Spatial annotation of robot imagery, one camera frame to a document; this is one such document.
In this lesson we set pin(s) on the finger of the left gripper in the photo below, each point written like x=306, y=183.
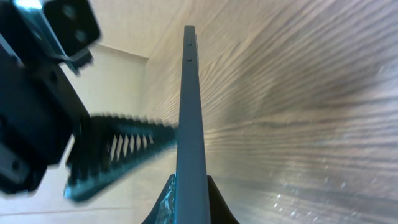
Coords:
x=109, y=147

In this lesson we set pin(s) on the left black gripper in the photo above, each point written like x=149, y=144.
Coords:
x=40, y=110

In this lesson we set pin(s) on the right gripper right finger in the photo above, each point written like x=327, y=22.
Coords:
x=219, y=211

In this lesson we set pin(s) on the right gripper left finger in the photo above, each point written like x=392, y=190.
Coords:
x=164, y=208

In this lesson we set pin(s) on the blue Galaxy smartphone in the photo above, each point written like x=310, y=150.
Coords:
x=192, y=197

